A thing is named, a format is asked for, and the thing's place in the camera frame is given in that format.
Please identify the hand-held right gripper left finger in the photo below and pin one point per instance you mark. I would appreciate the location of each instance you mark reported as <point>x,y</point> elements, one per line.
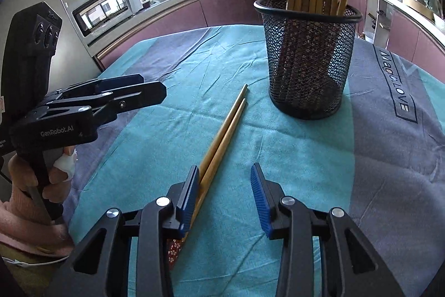
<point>187,201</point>

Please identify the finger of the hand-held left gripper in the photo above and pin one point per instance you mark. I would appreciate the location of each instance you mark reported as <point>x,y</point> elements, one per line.
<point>139,97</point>
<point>118,81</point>

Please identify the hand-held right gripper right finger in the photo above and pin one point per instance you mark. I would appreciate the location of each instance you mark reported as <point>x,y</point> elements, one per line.
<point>260,201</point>

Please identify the light wooden chopstick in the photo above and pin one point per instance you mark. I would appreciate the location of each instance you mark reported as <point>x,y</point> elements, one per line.
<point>226,137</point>
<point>224,126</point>

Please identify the black mesh holder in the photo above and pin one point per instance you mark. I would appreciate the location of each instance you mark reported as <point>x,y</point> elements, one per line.
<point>306,74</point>

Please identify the person's left hand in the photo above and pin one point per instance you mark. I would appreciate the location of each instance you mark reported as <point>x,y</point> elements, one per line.
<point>59,171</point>

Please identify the teal and grey tablecloth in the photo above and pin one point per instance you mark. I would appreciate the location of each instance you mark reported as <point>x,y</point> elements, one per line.
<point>313,161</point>

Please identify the white countertop oven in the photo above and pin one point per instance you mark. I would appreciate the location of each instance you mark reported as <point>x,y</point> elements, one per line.
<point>104,8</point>

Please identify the pink base cabinets long run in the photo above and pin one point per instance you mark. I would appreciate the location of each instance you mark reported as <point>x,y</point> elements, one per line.
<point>180,11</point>

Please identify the person's olive garment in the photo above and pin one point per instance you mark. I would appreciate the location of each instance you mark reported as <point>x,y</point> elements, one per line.
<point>31,279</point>

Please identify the pink base cabinets short run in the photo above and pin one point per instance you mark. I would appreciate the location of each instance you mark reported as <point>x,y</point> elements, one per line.
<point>403,36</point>

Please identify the round beige container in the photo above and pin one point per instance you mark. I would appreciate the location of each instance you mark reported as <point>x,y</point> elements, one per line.
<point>419,6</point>

